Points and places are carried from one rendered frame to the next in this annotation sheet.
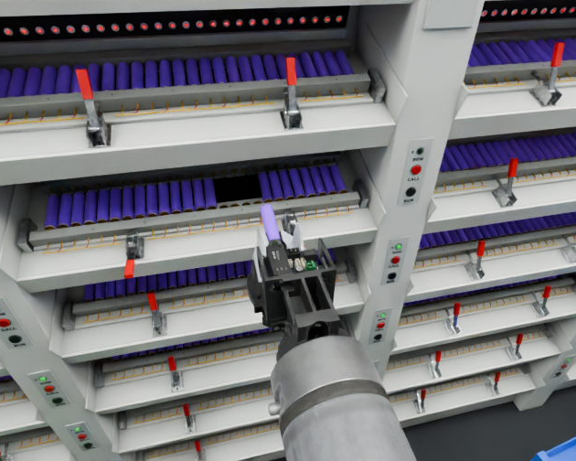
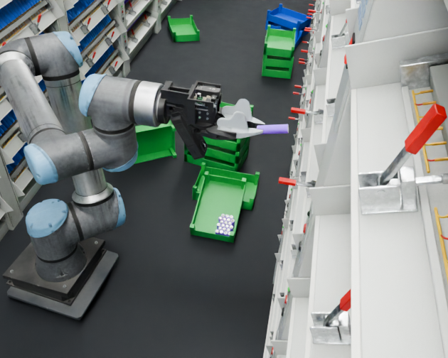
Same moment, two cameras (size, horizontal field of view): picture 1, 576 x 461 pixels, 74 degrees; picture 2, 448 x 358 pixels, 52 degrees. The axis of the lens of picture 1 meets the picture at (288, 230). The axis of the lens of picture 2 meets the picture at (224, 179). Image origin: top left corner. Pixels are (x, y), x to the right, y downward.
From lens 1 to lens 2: 0.97 m
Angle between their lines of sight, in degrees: 79
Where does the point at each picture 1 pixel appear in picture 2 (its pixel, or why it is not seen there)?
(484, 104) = (333, 252)
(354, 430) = (122, 81)
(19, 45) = not seen: outside the picture
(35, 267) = (323, 89)
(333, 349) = (151, 87)
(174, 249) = (318, 135)
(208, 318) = not seen: hidden behind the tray
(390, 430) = (116, 91)
